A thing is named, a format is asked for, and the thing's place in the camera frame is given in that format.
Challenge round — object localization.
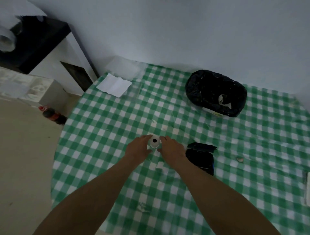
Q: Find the white cabinet with black top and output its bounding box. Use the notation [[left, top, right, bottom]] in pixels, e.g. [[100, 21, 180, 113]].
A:
[[0, 15, 100, 92]]

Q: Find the white folded paper sheet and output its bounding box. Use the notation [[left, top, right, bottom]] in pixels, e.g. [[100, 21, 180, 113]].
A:
[[96, 73, 133, 98]]

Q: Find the person's right forearm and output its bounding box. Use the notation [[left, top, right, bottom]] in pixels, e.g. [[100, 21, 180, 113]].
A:
[[172, 159, 281, 235]]

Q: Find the person's right hand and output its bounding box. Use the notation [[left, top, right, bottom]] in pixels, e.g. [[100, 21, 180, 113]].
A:
[[157, 136, 187, 170]]

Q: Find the person's left forearm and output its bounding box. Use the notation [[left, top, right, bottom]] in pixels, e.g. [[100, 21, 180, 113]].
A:
[[33, 156, 141, 235]]

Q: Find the crumpled white paper strip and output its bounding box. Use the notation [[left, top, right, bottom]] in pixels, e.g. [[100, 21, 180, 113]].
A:
[[218, 94, 233, 108]]

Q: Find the white notepad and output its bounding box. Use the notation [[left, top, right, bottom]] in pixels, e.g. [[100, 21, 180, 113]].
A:
[[304, 172, 310, 206]]

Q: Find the black trash bag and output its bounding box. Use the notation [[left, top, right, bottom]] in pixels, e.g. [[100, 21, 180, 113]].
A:
[[185, 69, 248, 118]]

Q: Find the person's left hand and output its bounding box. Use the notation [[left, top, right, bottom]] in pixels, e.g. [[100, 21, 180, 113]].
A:
[[125, 135, 153, 168]]

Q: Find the dark cola bottle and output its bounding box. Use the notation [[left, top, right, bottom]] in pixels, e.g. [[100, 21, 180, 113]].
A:
[[38, 105, 67, 125]]

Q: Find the clear plastic bag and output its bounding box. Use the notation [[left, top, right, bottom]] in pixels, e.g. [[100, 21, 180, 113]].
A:
[[104, 57, 143, 82]]

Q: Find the white foam box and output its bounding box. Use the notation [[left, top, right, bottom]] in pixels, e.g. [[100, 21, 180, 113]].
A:
[[0, 66, 55, 102]]

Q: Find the black portable printer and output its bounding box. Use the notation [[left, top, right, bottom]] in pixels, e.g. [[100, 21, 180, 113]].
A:
[[185, 142, 218, 176]]

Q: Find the white plastic sheet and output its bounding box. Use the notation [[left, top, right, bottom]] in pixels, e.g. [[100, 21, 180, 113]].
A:
[[0, 0, 47, 25]]

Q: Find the green white checkered tablecloth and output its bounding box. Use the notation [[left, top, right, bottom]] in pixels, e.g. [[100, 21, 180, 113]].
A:
[[51, 63, 310, 235]]

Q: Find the white thermal paper roll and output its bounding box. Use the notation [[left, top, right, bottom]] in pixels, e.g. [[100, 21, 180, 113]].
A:
[[148, 134, 162, 149]]

